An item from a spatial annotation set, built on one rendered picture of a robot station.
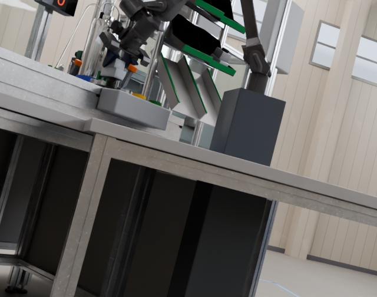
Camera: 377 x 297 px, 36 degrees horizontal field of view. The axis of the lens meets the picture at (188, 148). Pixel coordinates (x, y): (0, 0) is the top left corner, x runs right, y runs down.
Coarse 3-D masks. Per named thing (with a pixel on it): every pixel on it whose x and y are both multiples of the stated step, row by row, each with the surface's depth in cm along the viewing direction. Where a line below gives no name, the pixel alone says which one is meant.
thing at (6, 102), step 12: (0, 96) 120; (12, 96) 123; (12, 108) 123; (24, 108) 125; (36, 108) 128; (48, 108) 130; (48, 120) 131; (60, 120) 133; (72, 120) 136; (84, 120) 139
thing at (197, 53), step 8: (176, 16) 216; (168, 24) 199; (176, 24) 217; (184, 24) 214; (192, 24) 210; (168, 32) 198; (176, 32) 216; (184, 32) 212; (192, 32) 209; (176, 40) 194; (184, 40) 211; (192, 40) 208; (184, 48) 190; (192, 48) 192; (200, 48) 204; (200, 56) 195; (208, 56) 197
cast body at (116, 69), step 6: (114, 60) 176; (120, 60) 177; (108, 66) 177; (114, 66) 176; (120, 66) 177; (102, 72) 178; (108, 72) 176; (114, 72) 175; (120, 72) 176; (120, 78) 177
